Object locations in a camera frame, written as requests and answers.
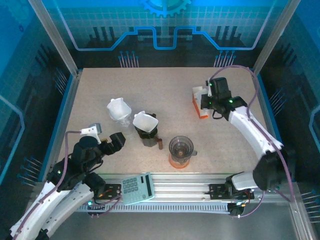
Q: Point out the smoky grey hexagonal coffee server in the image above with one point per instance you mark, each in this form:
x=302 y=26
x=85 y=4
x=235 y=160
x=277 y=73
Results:
x=150 y=141

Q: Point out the aluminium frame post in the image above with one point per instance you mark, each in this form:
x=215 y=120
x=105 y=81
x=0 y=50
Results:
x=56 y=37
x=274 y=37

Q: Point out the blue translucent side panel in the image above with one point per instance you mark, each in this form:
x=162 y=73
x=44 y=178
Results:
x=305 y=62
x=15 y=62

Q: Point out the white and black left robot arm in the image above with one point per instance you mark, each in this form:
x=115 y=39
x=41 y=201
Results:
x=32 y=215

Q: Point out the blue printed circuit panel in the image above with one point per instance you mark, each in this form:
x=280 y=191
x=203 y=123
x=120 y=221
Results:
x=100 y=20

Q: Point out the grey metal base plate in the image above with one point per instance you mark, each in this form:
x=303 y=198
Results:
x=162 y=227

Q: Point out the smoky grey plastic coffee dripper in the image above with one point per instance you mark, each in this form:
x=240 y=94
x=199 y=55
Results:
x=186 y=150
x=146 y=135

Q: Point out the clear plastic coffee dripper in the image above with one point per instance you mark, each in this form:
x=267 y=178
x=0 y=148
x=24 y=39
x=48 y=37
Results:
x=125 y=121

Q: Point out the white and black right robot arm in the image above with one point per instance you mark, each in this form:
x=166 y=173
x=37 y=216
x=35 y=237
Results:
x=250 y=130

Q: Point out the aluminium mounting rail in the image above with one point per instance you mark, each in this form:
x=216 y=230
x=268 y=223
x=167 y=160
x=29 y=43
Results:
x=180 y=185

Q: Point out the blue table edge strip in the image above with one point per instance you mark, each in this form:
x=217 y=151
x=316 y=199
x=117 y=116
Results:
x=68 y=85
x=267 y=100

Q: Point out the cream and orange filter box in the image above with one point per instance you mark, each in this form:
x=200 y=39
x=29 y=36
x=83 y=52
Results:
x=203 y=114

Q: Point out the light blue calculator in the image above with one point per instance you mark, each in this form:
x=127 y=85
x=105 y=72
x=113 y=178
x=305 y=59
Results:
x=137 y=188

